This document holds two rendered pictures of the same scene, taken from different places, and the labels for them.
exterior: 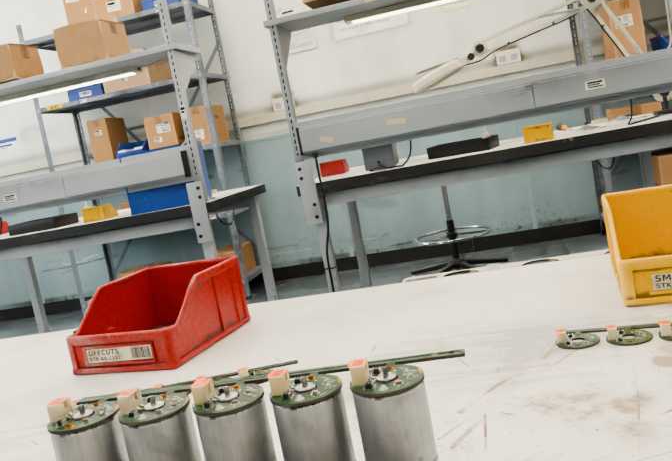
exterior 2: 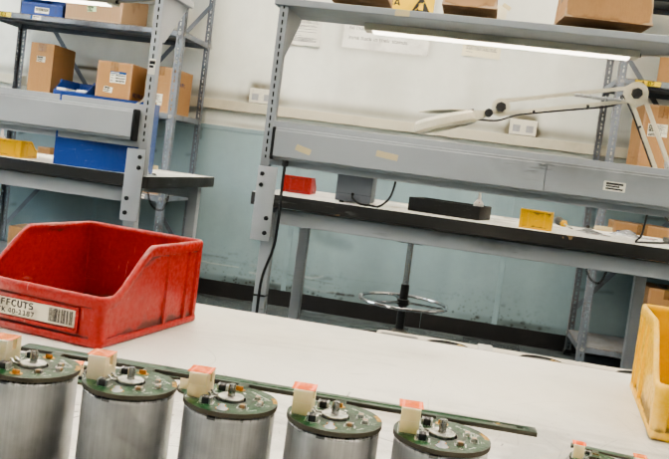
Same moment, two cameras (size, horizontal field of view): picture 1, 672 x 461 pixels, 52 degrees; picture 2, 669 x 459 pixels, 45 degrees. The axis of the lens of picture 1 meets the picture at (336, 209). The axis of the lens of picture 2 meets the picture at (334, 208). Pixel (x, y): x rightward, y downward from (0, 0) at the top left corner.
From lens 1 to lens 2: 5 cm
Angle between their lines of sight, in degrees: 5
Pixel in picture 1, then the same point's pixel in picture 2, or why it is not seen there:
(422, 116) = (417, 159)
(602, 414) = not seen: outside the picture
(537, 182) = (512, 274)
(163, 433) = (137, 418)
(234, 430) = (233, 441)
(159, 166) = (104, 117)
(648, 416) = not seen: outside the picture
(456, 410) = not seen: outside the picture
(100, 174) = (32, 105)
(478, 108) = (481, 171)
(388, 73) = (388, 102)
